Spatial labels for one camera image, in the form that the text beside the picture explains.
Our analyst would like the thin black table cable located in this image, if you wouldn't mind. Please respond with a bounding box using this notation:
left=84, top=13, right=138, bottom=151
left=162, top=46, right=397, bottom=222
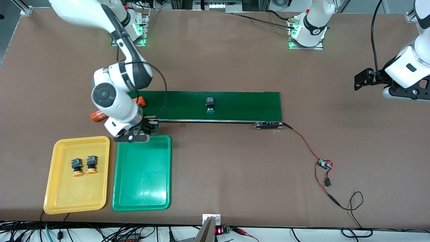
left=232, top=13, right=293, bottom=29

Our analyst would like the silver metal bracket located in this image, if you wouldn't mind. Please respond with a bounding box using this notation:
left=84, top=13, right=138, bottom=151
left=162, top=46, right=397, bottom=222
left=202, top=214, right=221, bottom=226

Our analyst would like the thin black looped cable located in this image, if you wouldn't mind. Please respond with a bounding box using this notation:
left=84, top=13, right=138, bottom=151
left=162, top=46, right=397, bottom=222
left=339, top=191, right=373, bottom=238

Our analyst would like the yellow mushroom push button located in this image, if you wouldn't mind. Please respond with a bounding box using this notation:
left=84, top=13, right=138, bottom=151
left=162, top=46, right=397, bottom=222
left=71, top=158, right=84, bottom=177
left=86, top=155, right=98, bottom=174

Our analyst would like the grey camera support bar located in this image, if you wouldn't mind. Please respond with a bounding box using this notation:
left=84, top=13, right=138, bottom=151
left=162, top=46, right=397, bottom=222
left=194, top=217, right=217, bottom=242

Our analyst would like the yellow plastic tray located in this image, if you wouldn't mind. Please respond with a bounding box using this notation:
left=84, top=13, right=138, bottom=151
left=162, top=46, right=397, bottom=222
left=43, top=136, right=111, bottom=215

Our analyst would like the red alligator clip lead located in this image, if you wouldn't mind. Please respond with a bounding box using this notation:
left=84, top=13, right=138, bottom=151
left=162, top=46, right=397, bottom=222
left=232, top=227, right=261, bottom=242

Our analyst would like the green conveyor belt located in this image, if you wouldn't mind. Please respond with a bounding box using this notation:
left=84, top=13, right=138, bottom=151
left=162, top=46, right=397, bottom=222
left=117, top=90, right=285, bottom=130

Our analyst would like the thick braided black cable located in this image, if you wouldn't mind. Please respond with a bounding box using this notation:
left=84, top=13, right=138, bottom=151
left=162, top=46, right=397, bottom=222
left=267, top=9, right=297, bottom=23

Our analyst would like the green plastic tray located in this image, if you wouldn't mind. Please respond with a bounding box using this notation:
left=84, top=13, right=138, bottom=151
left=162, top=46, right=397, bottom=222
left=112, top=135, right=172, bottom=212

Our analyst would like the white box with lights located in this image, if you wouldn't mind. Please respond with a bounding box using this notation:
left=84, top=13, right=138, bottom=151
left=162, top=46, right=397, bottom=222
left=192, top=0, right=243, bottom=14

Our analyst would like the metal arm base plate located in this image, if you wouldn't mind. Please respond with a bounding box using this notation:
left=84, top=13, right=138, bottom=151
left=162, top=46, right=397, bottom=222
left=111, top=9, right=150, bottom=47
left=288, top=16, right=325, bottom=50

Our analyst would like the red and black wire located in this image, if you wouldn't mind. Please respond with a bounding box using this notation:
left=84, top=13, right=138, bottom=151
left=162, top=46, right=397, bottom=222
left=283, top=123, right=342, bottom=207

